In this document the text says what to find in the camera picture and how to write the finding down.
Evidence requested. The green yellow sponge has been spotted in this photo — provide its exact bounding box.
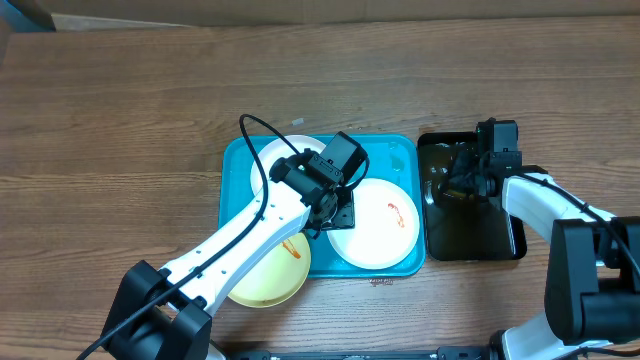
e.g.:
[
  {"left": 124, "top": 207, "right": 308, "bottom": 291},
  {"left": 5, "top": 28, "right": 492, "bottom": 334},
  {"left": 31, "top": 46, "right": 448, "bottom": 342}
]
[{"left": 444, "top": 189, "right": 475, "bottom": 201}]

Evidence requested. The white plate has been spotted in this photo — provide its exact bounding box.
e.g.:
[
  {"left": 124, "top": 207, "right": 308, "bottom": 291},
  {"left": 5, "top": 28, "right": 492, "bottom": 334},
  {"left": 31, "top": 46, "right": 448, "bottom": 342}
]
[
  {"left": 327, "top": 178, "right": 420, "bottom": 270},
  {"left": 250, "top": 135, "right": 325, "bottom": 195}
]

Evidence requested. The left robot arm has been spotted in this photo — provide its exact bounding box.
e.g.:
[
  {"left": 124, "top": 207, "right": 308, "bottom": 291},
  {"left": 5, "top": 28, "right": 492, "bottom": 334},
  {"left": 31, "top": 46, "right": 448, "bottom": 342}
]
[{"left": 98, "top": 132, "right": 369, "bottom": 359}]

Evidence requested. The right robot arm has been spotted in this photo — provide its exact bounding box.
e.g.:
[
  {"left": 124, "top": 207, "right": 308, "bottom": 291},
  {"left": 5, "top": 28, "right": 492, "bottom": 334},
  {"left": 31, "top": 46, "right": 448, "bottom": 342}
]
[{"left": 431, "top": 118, "right": 639, "bottom": 360}]

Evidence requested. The black water tray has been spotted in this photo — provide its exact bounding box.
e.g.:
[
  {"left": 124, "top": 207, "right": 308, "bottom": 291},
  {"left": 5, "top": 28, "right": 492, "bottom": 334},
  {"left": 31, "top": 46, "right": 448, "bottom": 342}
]
[{"left": 417, "top": 132, "right": 527, "bottom": 261}]

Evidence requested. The teal plastic tray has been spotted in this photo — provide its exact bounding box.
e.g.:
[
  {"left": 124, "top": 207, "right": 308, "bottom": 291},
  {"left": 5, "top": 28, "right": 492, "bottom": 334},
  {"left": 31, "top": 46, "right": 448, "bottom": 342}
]
[{"left": 218, "top": 134, "right": 426, "bottom": 278}]

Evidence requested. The ketchup stain on yellow plate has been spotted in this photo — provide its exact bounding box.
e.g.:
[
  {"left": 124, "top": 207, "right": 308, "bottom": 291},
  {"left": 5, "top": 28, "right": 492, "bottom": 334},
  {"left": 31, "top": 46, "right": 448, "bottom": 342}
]
[{"left": 281, "top": 239, "right": 301, "bottom": 259}]

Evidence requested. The ketchup stain right plate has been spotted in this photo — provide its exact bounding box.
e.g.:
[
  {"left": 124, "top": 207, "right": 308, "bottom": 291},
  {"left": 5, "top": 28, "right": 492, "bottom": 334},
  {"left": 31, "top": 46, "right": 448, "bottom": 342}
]
[{"left": 387, "top": 203, "right": 405, "bottom": 228}]

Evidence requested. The yellow plate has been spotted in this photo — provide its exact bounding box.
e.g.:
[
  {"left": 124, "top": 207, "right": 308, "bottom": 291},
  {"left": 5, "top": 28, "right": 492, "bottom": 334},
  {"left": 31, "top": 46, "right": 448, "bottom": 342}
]
[{"left": 228, "top": 233, "right": 311, "bottom": 308}]

